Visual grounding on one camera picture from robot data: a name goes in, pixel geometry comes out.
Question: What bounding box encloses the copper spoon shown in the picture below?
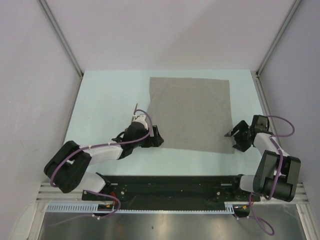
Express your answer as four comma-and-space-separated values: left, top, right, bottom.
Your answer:
133, 103, 138, 114

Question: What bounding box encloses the grey cloth napkin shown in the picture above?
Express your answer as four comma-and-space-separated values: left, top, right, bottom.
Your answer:
147, 77, 235, 154

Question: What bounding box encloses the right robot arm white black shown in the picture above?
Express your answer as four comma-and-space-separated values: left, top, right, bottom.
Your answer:
224, 115, 301, 202

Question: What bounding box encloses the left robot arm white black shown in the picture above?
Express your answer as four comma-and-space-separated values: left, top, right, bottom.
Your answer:
43, 122, 165, 194

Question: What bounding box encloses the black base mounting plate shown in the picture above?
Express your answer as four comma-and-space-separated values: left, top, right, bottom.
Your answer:
81, 175, 250, 212

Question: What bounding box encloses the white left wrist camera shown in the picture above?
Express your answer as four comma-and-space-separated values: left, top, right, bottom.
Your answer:
131, 114, 148, 129

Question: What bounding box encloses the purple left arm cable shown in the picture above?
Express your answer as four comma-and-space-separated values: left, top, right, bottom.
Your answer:
49, 109, 154, 227

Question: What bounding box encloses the right aluminium corner post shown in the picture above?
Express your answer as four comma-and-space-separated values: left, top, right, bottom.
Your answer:
256, 0, 303, 75

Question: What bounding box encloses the aluminium corner post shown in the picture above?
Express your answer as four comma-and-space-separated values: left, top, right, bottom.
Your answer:
256, 0, 303, 75
37, 0, 84, 77

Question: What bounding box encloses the white slotted cable duct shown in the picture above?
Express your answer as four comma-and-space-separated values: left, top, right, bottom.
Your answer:
46, 203, 235, 215

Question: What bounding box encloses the left aluminium corner post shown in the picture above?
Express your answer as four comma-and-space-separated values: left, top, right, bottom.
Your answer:
37, 0, 84, 77

